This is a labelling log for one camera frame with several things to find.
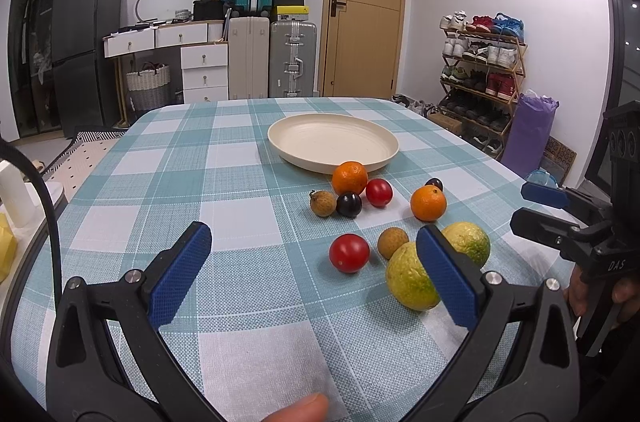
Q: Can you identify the brown longan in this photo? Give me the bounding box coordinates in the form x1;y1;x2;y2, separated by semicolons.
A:
309;190;336;217
378;227;409;260

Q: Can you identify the red cherry tomato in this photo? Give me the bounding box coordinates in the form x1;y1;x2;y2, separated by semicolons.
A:
329;234;370;274
366;179;393;208

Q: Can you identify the yellow shoe box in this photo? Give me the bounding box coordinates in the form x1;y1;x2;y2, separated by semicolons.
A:
276;5;309;22

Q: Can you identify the black refrigerator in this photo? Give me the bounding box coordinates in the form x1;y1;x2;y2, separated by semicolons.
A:
51;0;122;137

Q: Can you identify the beige hard suitcase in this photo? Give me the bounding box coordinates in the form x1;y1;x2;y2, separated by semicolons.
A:
228;17;270;100

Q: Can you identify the green guava fruit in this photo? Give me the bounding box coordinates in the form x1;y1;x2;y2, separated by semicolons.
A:
442;222;490;267

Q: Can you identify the woven laundry basket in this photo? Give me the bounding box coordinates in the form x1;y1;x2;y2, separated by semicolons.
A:
126;62;171;112

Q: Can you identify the brown longan front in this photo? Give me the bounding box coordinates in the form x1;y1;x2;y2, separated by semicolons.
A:
378;227;409;260

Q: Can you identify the purple bag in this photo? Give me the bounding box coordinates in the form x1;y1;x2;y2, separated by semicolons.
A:
501;90;560;179

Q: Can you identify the wooden door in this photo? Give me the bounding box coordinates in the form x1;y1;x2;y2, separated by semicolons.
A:
319;0;406;98

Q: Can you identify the dark plum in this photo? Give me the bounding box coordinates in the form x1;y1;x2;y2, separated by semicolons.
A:
336;193;362;219
425;177;444;191

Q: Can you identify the teal checkered tablecloth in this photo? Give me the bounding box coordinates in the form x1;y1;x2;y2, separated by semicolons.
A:
8;96;576;422

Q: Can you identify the wooden shoe rack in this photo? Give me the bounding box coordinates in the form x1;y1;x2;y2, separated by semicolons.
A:
438;11;527;160

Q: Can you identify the black bag on desk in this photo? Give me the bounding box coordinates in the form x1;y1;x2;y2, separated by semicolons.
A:
192;0;228;22

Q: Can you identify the orange tangerine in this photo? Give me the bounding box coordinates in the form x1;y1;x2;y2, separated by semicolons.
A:
410;185;447;223
331;161;369;195

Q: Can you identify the yellow-green guava fruit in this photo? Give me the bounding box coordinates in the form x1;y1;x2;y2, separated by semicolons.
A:
385;242;440;312

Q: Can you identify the black cable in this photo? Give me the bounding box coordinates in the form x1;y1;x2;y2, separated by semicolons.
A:
0;136;64;303

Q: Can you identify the red cherry tomato front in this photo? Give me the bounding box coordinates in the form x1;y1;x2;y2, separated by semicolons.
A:
329;234;370;274

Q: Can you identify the white drawer desk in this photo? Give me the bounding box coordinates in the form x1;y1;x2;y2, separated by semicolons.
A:
103;19;229;104

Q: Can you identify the silver aluminium suitcase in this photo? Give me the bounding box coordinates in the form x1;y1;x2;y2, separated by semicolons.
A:
268;22;317;98

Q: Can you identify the cream round plate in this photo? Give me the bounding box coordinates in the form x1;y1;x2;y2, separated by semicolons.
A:
267;113;400;175

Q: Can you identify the person's left hand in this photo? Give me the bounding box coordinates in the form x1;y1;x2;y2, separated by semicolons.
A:
264;393;330;422

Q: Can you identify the person's right hand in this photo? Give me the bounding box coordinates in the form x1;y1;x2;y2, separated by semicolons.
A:
564;265;640;326

